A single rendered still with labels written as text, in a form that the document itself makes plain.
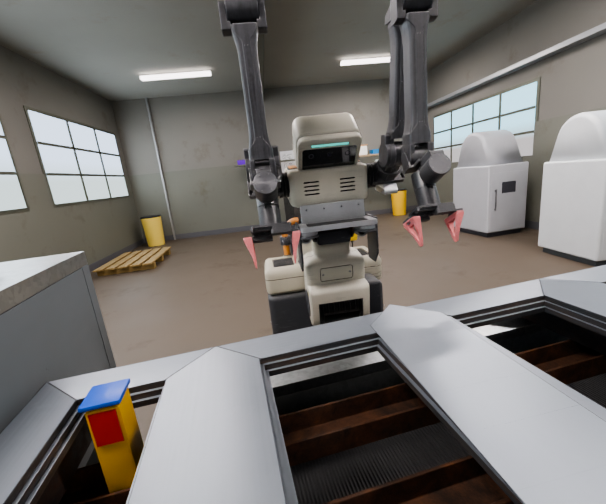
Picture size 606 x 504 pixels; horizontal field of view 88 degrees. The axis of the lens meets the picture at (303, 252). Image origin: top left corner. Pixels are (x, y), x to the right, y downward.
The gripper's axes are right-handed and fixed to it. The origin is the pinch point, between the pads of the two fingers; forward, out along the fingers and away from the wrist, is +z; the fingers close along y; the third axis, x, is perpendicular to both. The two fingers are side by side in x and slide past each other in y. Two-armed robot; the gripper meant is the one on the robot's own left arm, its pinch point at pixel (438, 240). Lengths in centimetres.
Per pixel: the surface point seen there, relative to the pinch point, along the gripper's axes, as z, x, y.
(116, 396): 23, -21, -71
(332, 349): 22.0, -8.3, -33.6
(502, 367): 28.1, -23.2, -7.5
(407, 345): 23.1, -13.5, -19.3
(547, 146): -180, 304, 364
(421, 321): 19.3, -5.9, -12.1
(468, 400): 30.7, -28.3, -17.5
